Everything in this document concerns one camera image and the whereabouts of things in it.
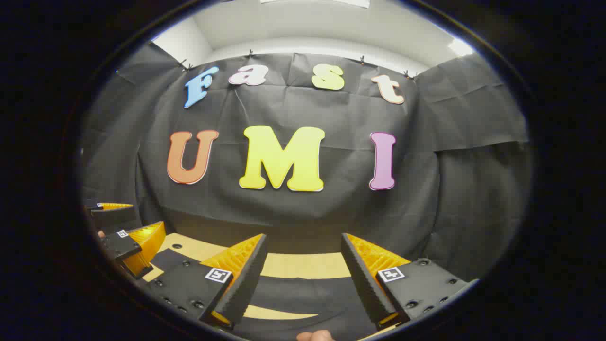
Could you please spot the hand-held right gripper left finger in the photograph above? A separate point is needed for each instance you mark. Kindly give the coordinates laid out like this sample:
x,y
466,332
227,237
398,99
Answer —
x,y
246,279

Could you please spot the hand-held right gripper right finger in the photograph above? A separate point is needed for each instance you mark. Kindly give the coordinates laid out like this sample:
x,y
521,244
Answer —
x,y
362,284

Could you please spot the square ceiling light panel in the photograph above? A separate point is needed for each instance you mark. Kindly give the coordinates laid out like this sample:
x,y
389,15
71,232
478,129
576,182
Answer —
x,y
460,47

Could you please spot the black backdrop cloth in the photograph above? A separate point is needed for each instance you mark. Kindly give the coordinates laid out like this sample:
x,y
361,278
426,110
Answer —
x,y
331,213

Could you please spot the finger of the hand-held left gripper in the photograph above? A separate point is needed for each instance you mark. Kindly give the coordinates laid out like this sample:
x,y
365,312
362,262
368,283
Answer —
x,y
118,244
111,218

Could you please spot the dark jeans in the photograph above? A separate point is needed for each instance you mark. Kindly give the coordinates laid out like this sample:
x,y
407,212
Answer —
x,y
303,291

